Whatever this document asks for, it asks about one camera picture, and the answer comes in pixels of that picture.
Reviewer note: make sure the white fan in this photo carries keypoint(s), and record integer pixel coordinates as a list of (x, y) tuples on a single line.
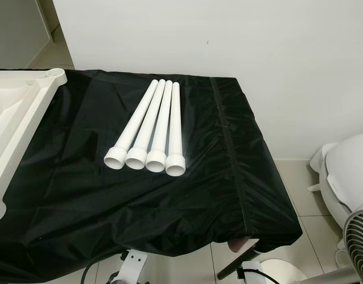
[(359, 248)]

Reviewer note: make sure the white plastic table top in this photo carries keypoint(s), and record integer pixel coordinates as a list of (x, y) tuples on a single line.
[(16, 112)]

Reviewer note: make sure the white plastic table leg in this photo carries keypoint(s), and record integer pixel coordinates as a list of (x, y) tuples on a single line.
[(149, 121), (175, 127), (162, 124), (137, 118)]

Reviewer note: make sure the white rounded appliance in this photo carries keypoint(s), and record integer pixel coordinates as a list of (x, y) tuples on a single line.
[(347, 171)]

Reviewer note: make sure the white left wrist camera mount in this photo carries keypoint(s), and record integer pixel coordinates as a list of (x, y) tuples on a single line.
[(131, 269)]

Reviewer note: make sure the white round base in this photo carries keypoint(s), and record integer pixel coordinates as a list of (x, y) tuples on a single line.
[(282, 272)]

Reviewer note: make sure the black cloth table cover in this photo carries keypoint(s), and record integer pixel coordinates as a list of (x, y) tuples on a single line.
[(81, 207)]

